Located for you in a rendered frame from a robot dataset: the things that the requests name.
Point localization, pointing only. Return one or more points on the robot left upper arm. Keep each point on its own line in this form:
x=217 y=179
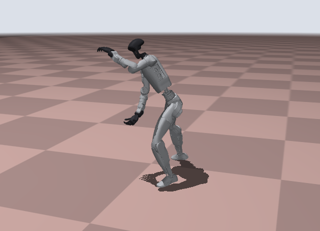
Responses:
x=148 y=61

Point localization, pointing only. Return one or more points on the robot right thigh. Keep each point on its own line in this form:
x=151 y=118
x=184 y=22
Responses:
x=174 y=130

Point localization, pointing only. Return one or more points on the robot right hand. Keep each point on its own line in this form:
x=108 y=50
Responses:
x=134 y=118

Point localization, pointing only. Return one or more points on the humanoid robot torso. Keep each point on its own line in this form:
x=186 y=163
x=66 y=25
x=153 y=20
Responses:
x=159 y=80

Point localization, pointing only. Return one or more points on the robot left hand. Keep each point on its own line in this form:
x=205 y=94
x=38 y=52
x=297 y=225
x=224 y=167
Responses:
x=107 y=50

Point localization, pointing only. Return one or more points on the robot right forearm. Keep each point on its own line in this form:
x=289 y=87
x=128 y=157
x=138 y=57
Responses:
x=142 y=103

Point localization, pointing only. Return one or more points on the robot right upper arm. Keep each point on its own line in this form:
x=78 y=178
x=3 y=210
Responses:
x=146 y=88

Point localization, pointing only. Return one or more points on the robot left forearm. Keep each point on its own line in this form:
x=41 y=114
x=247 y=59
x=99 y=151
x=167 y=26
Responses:
x=122 y=61

